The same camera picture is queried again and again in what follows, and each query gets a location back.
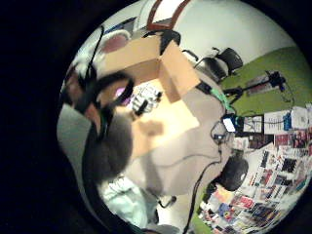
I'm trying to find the black eyeglasses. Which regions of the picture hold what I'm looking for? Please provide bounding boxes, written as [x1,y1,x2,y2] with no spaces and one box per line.
[69,69,136,115]

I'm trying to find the open cardboard box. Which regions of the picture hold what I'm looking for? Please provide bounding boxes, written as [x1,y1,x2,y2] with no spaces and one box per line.
[97,34,203,161]

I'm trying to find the black and white patterned toy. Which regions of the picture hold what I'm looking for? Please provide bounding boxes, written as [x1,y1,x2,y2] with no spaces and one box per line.
[131,83,164,117]

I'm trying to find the small black electronic device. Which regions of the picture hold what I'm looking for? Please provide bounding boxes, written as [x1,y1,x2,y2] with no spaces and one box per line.
[213,132,228,143]

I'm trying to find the white plush toy pink ear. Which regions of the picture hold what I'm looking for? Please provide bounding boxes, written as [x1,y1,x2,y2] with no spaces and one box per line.
[96,28,133,56]

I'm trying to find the phone with lit screen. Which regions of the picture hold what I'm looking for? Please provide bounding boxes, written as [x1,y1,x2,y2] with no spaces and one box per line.
[221,116,238,134]

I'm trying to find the black office chair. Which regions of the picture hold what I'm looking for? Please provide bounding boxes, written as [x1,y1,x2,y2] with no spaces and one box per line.
[194,57,228,84]
[142,29,182,56]
[215,47,245,77]

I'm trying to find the spread of colourful printed cards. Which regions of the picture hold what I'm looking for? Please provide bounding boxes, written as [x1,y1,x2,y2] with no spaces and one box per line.
[196,102,312,234]

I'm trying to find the red framed board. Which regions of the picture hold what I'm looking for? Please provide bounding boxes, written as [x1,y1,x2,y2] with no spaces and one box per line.
[145,0,193,31]

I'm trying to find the blue bottle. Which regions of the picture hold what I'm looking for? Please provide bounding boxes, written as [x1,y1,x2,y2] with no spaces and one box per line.
[282,112,293,133]

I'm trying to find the short black cable loop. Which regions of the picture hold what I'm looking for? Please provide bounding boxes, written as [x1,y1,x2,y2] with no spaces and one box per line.
[157,194,178,210]

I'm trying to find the long black cable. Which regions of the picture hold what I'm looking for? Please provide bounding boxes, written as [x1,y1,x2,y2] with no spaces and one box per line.
[181,142,224,234]

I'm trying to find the thin black cable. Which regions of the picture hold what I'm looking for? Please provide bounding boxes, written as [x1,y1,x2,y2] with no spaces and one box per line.
[85,25,105,81]

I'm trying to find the green cable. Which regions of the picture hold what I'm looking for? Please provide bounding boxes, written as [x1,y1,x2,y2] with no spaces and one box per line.
[210,88,236,114]

